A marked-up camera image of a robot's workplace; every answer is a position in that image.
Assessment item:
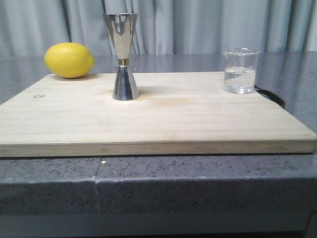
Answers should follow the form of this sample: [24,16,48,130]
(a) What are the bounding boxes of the grey curtain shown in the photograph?
[0,0,317,56]

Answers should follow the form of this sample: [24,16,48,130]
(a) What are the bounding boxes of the yellow lemon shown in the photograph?
[44,43,95,78]

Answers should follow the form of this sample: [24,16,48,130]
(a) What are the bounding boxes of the glass beaker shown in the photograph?
[223,48,260,94]

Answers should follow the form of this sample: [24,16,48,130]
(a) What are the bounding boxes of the steel double jigger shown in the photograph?
[103,13,139,101]

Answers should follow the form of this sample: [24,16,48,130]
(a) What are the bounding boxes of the wooden cutting board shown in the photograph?
[0,72,317,157]

